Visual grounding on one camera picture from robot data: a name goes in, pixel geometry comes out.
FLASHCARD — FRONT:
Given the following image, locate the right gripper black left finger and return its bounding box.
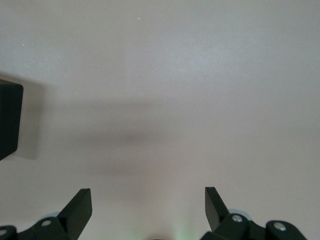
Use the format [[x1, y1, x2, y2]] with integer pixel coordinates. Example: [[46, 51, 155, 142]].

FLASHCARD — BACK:
[[0, 188, 93, 240]]

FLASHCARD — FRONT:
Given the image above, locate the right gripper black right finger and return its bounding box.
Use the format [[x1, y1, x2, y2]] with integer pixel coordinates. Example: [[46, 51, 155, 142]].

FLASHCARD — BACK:
[[201, 186, 309, 240]]

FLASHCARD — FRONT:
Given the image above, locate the black rectangular plastic tray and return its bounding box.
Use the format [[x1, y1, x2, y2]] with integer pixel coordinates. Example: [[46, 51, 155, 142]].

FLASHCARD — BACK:
[[0, 79, 24, 162]]

